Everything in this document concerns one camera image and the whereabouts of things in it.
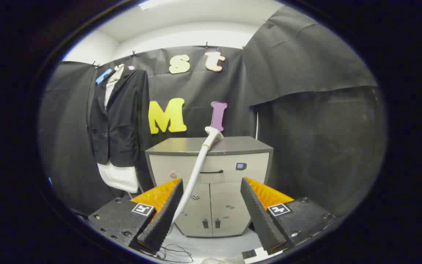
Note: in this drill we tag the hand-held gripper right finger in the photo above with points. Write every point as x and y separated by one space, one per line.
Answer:
258 216

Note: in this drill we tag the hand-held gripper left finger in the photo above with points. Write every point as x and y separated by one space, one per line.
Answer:
163 216

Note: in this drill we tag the white garment steamer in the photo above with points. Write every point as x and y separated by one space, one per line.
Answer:
196 172

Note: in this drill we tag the white shirt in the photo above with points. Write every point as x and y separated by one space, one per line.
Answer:
119 178

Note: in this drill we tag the black suit jacket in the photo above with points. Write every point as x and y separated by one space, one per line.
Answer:
123 121

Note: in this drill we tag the cream clothes hanger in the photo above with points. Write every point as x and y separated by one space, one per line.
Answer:
117 72

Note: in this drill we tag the grey cabinet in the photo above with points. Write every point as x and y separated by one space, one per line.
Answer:
218 205

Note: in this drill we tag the black backdrop cloth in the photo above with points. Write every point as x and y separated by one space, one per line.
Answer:
306 146

